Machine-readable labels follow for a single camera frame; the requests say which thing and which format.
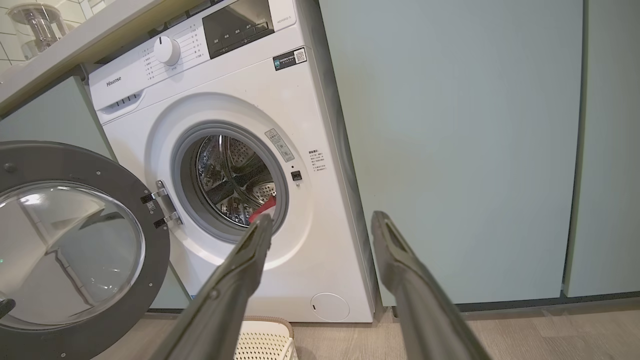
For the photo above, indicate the black QR code sticker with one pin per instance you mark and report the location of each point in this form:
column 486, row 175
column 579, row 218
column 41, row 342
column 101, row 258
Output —
column 290, row 58

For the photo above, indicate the white program dial knob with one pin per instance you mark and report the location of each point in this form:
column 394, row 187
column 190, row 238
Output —
column 166, row 51

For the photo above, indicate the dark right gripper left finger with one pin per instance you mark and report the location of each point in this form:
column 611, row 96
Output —
column 220, row 305

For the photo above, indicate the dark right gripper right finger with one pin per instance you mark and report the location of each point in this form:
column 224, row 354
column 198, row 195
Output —
column 425, row 310

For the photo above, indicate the pale green cabinet side panel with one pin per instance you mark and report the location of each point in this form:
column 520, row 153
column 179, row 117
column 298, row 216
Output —
column 50, row 115

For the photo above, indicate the white washing machine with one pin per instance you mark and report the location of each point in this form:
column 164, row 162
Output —
column 320, row 225

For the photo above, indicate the red garment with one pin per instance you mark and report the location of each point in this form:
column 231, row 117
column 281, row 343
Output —
column 264, row 209

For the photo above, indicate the grey glass washing machine door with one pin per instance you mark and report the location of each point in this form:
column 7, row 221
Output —
column 150, row 280

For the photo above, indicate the wide pale green cabinet door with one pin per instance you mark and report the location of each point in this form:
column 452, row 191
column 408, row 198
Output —
column 460, row 140

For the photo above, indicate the beige countertop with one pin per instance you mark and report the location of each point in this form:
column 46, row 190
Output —
column 75, row 47

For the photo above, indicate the narrow pale green cabinet door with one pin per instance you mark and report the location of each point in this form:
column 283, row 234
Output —
column 615, row 140

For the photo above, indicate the cream plastic laundry basket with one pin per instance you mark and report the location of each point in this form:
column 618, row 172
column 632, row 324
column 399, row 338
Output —
column 262, row 342

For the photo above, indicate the dark cabinet plinth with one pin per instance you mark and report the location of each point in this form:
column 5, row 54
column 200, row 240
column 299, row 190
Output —
column 525, row 303

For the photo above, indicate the clear glass jar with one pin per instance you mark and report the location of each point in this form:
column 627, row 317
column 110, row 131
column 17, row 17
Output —
column 37, row 27

